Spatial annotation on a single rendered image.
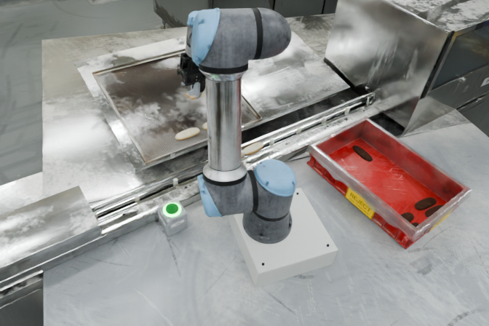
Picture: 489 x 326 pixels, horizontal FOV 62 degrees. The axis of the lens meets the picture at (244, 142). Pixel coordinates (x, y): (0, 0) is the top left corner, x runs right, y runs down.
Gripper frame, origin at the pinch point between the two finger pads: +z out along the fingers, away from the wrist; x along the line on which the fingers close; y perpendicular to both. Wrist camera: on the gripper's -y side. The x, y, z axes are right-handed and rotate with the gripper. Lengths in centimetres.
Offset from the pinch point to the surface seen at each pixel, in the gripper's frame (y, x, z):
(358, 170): -41, 56, 5
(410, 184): -53, 71, 2
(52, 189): 60, 12, 14
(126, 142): 32.4, 8.7, 5.3
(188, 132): 10.5, 14.5, 4.1
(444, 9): -89, 29, -39
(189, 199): 23.0, 39.6, 4.9
